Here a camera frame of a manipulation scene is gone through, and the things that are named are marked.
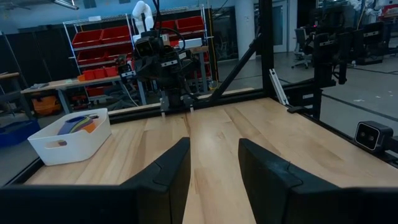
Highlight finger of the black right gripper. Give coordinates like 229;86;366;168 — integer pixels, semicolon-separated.
160;55;189;74
118;60;138;85

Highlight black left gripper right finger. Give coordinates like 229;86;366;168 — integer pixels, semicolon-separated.
238;138;345;224

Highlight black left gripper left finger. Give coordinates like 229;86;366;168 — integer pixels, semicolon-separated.
121;136;191;224

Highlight green measuring cup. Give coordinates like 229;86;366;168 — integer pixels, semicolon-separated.
73;115;97;127

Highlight dark blue measuring cup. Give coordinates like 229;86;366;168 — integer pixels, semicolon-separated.
57;115;94;147

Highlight white plastic basket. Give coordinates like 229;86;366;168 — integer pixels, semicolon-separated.
27;108;112;167

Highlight shelving with red bins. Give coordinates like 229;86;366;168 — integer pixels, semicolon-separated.
63;4;215;94

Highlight workbench with red bins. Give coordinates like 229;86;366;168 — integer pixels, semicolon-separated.
20;67;147;114

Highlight white round column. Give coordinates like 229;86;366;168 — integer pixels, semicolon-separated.
234;0;256;60

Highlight orange bucket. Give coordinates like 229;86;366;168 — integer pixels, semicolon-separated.
30;95;62;116

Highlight silver aluminium bar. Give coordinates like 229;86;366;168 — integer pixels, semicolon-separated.
269;68;290;106

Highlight blue storage bin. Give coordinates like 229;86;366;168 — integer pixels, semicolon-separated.
0;119;41;147

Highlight grey office chair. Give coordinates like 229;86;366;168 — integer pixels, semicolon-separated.
291;27;313;70

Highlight black robot station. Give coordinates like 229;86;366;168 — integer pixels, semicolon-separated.
310;20;388;121

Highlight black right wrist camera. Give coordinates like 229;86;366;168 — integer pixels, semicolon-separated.
136;37;157;58

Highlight black table-level camera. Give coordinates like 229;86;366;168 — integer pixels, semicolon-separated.
354;120;395;154

